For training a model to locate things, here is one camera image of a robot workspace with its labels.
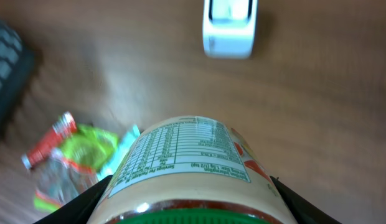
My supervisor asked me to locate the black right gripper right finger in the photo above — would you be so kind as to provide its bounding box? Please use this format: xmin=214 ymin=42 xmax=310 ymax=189
xmin=270 ymin=176 xmax=341 ymax=224

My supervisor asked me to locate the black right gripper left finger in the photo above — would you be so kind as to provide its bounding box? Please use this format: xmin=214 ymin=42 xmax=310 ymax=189
xmin=34 ymin=175 xmax=113 ymax=224

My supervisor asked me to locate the clear gummy candy bag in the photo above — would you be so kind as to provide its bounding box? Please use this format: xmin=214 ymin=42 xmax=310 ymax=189
xmin=33 ymin=148 xmax=98 ymax=213

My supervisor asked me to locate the green snack bag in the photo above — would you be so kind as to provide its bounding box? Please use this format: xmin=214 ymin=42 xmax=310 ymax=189
xmin=60 ymin=124 xmax=120 ymax=172

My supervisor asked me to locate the red candy bar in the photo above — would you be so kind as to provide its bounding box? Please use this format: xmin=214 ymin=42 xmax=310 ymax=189
xmin=21 ymin=111 xmax=77 ymax=170

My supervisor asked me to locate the green lid jar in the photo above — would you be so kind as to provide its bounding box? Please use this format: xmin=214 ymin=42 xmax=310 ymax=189
xmin=89 ymin=116 xmax=296 ymax=223

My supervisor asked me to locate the mint green wipes pack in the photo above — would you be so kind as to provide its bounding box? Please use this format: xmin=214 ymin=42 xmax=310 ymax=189
xmin=96 ymin=124 xmax=141 ymax=181

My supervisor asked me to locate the white barcode scanner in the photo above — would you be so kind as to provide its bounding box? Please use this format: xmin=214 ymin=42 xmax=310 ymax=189
xmin=202 ymin=0 xmax=258 ymax=59

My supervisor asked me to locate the grey plastic mesh basket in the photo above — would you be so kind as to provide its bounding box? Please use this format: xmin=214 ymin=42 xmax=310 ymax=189
xmin=0 ymin=19 xmax=35 ymax=137

